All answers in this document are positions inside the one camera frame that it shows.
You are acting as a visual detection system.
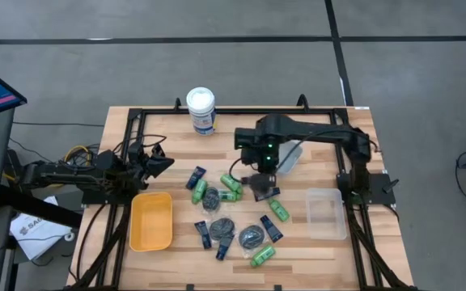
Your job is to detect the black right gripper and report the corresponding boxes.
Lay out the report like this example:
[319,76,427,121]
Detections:
[240,141,287,185]

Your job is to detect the white wipes canister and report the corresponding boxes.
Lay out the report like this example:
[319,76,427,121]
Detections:
[185,86,218,137]

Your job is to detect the thin black floor cable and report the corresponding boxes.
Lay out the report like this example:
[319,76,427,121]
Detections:
[12,120,105,128]

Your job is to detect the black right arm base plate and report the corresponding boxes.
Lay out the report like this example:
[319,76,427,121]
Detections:
[337,172,396,205]

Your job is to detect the black diagonal stand bar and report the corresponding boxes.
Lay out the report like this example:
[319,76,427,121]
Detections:
[0,184,83,230]

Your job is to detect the yellow cable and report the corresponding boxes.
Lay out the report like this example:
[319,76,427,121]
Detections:
[2,144,93,189]

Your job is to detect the black aluminium table frame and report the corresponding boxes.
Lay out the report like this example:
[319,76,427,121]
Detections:
[65,93,418,291]

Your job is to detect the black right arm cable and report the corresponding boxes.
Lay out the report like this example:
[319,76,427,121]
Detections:
[229,128,341,183]

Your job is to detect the yellow plastic bin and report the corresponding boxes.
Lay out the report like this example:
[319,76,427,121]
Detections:
[129,192,174,253]

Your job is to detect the clear plastic container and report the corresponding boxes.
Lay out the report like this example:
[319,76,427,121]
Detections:
[305,188,348,241]

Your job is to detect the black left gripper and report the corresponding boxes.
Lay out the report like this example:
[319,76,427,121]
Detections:
[126,141,176,191]

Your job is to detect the green travel bottle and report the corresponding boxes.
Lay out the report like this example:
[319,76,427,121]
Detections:
[268,197,290,223]
[219,173,244,195]
[250,244,277,268]
[191,179,209,205]
[218,189,243,203]

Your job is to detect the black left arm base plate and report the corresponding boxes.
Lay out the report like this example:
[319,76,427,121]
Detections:
[81,188,137,205]

